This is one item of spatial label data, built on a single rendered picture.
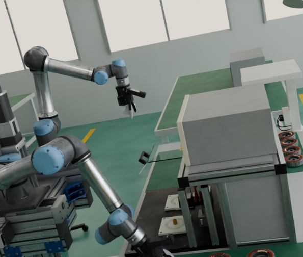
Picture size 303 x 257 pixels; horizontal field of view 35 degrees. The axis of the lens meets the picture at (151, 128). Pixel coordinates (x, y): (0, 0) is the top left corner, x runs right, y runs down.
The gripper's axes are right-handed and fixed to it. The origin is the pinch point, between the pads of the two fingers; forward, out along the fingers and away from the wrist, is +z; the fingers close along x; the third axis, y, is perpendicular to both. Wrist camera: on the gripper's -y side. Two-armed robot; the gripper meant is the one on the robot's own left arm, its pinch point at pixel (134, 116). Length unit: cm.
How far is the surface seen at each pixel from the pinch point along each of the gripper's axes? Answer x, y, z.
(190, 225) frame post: 90, -33, 27
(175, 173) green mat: 1.7, -16.9, 40.2
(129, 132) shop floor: -331, 89, 116
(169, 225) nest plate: 70, -20, 37
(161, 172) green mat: -3.3, -7.3, 40.2
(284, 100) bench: -109, -98, 40
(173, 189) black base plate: 29, -19, 38
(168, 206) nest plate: 51, -18, 37
